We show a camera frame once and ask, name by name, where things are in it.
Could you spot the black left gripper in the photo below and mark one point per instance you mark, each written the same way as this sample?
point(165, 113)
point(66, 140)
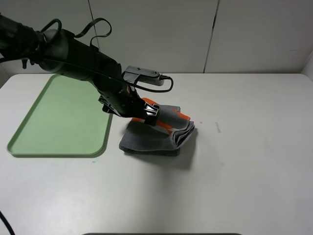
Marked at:
point(125, 102)

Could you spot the grey towel with orange stripes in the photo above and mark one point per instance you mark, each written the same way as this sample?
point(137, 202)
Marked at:
point(171, 131)

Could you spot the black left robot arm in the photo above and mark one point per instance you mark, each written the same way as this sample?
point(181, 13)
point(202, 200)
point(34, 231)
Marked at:
point(57, 51)

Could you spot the light green plastic tray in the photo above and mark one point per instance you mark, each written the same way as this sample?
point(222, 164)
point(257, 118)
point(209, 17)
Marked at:
point(66, 120)

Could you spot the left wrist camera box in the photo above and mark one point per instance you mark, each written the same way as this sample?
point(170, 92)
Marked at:
point(136, 74)

